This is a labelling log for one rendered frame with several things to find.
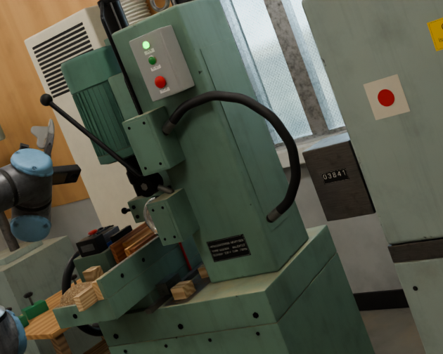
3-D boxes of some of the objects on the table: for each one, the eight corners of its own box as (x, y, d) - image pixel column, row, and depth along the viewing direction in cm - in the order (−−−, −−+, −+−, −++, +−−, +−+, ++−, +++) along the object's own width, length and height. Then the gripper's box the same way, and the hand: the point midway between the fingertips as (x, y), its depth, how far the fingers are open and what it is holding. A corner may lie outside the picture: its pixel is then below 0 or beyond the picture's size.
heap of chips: (76, 293, 209) (70, 280, 209) (112, 285, 201) (107, 272, 201) (55, 307, 202) (49, 295, 201) (92, 300, 194) (86, 287, 193)
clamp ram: (124, 256, 230) (112, 229, 229) (142, 251, 226) (131, 224, 225) (106, 267, 223) (94, 240, 221) (124, 264, 218) (113, 236, 217)
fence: (214, 214, 240) (209, 199, 240) (219, 213, 239) (212, 198, 239) (103, 299, 191) (95, 280, 190) (108, 298, 190) (100, 279, 189)
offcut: (105, 277, 213) (100, 265, 213) (95, 284, 211) (90, 271, 210) (96, 278, 216) (91, 266, 216) (87, 284, 214) (81, 272, 213)
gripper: (24, 149, 178) (29, 105, 193) (1, 209, 188) (8, 161, 203) (60, 159, 181) (62, 114, 196) (35, 218, 191) (39, 170, 207)
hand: (44, 140), depth 201 cm, fingers open, 14 cm apart
